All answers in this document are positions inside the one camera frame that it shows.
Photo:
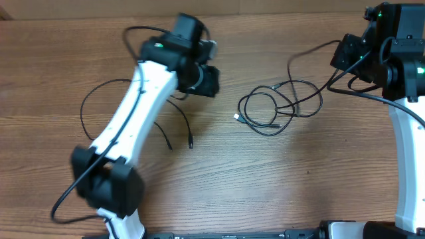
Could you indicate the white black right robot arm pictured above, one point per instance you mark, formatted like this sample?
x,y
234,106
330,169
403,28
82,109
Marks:
x,y
390,54

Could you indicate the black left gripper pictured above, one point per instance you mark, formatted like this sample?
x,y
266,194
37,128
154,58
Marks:
x,y
211,84

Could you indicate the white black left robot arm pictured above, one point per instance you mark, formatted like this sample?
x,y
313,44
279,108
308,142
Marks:
x,y
105,173

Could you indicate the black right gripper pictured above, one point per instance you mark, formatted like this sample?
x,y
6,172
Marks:
x,y
345,48

